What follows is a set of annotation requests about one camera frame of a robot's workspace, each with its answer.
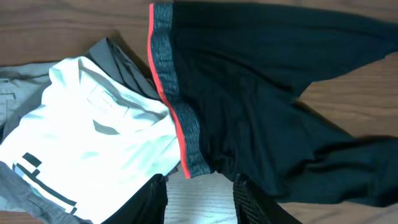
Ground khaki folded cargo pants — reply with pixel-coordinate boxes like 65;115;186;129
1;63;91;224

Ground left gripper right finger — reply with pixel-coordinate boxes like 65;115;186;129
233;174;302;224

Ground dark grey folded garment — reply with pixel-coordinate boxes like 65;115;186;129
84;37;160;101

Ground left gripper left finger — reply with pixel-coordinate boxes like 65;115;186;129
102;174;168;224

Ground white folded t-shirt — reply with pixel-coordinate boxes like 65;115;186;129
1;57;180;223

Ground black leggings red waistband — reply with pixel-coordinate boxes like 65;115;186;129
148;2;397;207

